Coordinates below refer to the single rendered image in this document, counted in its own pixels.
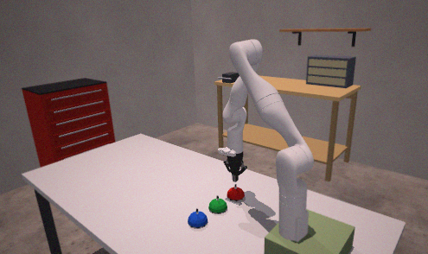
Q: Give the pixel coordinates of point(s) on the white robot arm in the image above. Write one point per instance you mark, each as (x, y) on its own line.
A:
(292, 215)

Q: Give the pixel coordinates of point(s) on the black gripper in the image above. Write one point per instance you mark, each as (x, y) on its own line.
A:
(233, 165)

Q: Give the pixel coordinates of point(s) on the red dome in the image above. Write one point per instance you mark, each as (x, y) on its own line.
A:
(235, 193)

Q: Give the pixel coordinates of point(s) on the blue bell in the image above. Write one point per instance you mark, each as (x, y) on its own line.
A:
(197, 219)

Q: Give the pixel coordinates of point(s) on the green bell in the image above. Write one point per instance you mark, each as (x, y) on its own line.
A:
(217, 205)

